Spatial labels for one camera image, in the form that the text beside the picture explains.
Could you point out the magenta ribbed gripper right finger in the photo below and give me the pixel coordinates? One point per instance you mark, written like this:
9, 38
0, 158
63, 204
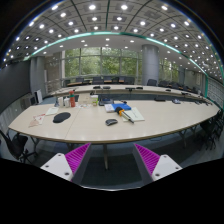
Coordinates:
152, 166

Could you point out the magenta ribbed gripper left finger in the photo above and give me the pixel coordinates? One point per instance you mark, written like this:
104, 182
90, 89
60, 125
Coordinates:
70, 166

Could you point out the black oval mouse pad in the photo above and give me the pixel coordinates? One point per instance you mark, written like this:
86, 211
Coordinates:
61, 117

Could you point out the black computer mouse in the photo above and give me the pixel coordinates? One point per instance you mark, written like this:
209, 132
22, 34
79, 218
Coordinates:
109, 122

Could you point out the red and white paper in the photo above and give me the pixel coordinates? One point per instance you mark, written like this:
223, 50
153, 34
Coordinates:
37, 120

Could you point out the open white notebook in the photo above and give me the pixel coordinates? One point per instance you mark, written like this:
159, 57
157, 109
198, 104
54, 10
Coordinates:
135, 114

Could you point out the white paper sheet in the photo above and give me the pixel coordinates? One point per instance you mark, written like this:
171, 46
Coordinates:
52, 111

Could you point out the black office chair left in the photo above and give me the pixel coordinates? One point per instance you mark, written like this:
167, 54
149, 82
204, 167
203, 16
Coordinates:
16, 147

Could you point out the black office chair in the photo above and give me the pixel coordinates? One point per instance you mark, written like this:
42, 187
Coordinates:
16, 147
213, 128

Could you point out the white bottle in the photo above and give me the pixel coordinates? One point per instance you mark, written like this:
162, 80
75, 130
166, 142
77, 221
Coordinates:
67, 102

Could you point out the orange and black tool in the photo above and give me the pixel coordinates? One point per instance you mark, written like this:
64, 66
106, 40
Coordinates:
122, 113

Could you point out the blue book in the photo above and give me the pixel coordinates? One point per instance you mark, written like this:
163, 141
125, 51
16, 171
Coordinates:
121, 105

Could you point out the black office chair right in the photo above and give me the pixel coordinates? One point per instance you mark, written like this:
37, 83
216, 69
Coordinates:
213, 128

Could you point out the white cup with green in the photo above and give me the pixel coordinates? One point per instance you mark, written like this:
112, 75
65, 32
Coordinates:
94, 100

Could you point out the red drink bottle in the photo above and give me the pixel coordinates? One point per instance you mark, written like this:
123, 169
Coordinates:
72, 98

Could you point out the grey round pillar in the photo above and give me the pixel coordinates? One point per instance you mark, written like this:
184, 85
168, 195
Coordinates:
150, 63

